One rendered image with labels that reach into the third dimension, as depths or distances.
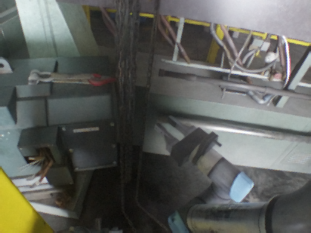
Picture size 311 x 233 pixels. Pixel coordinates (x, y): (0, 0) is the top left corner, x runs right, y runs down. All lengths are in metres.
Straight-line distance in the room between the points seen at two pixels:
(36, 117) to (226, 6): 0.92
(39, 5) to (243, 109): 1.29
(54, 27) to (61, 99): 0.59
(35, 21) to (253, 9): 1.13
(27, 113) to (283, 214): 0.78
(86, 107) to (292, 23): 1.01
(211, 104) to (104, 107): 0.70
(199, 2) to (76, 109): 0.71
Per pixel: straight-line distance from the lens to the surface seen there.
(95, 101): 0.79
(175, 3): 1.03
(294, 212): 0.34
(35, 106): 0.83
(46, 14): 1.30
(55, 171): 0.94
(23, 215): 0.55
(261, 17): 1.11
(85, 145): 0.89
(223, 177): 0.59
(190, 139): 0.64
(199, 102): 1.25
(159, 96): 1.22
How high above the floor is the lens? 1.34
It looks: 42 degrees down
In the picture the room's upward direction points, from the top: 9 degrees clockwise
